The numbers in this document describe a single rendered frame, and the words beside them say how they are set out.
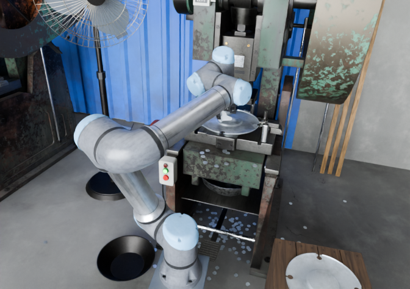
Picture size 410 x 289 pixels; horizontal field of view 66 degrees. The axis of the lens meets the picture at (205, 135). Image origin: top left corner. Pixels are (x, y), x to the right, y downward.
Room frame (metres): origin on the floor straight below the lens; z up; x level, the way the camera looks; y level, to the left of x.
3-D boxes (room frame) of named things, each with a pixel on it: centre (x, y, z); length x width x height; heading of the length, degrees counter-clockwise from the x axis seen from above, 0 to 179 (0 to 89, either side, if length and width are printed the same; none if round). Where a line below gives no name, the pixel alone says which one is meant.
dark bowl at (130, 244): (1.16, 0.38, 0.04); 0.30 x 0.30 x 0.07
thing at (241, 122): (1.39, -0.11, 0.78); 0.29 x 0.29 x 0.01
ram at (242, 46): (1.47, -0.14, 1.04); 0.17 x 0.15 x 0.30; 165
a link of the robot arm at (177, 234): (0.78, 0.07, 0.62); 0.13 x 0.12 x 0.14; 45
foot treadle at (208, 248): (1.38, -0.11, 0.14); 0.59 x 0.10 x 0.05; 165
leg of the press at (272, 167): (1.57, -0.44, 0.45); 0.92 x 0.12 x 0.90; 165
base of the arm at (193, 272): (0.78, 0.07, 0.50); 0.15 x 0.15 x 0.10
